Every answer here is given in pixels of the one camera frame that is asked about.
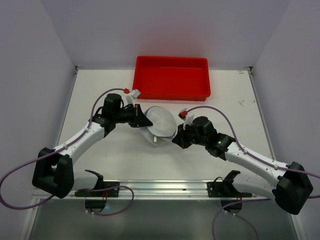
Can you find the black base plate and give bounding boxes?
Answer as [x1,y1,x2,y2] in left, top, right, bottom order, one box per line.
[206,181,253,198]
[75,181,120,198]

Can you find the white mesh laundry bag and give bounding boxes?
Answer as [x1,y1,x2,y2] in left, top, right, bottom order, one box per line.
[140,106,177,147]

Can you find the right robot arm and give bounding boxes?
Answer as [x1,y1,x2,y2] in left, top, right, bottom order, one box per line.
[172,116,314,215]

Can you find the aluminium frame rail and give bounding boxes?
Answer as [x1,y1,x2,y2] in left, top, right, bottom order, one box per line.
[33,172,288,200]

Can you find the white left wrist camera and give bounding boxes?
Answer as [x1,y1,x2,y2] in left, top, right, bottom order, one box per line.
[124,88,141,106]

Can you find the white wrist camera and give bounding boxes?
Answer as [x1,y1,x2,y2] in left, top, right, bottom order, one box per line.
[178,108,194,129]
[124,88,141,106]

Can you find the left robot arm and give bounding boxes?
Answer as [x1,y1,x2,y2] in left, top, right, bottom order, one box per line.
[32,89,152,199]

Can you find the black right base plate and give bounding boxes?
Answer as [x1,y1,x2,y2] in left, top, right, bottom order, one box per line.
[206,181,253,198]

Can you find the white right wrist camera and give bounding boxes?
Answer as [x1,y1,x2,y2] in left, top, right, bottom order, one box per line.
[178,108,194,129]

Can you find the red plastic tray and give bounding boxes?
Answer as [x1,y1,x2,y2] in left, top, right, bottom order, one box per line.
[132,56,211,102]

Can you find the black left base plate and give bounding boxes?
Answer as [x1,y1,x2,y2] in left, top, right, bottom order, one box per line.
[75,181,120,198]

